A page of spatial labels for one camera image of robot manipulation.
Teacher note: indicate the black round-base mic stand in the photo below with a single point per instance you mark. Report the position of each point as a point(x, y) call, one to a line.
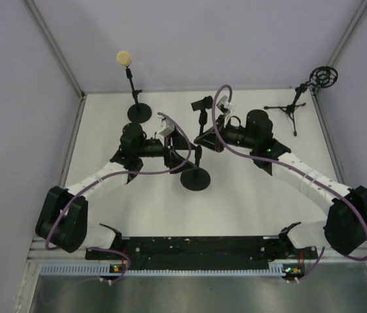
point(138, 112)

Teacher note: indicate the aluminium frame rail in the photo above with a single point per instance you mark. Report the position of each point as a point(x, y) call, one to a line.
point(111, 264)

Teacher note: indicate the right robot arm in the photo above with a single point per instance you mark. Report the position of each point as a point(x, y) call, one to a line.
point(344, 227)

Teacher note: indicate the cream yellow microphone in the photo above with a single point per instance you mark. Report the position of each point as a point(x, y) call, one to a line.
point(124, 58)

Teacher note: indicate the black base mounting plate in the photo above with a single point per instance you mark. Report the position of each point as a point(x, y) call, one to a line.
point(208, 253)

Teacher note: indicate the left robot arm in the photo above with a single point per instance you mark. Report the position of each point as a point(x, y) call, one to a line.
point(64, 219)

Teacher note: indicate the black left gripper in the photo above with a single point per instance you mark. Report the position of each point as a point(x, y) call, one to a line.
point(178, 143)

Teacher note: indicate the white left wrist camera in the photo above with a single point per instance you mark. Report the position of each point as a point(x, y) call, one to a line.
point(166, 128)

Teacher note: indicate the black tripod shock-mount stand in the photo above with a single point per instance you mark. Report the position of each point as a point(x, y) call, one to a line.
point(320, 78)

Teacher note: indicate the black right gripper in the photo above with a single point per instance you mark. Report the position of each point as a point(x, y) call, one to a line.
point(210, 140)

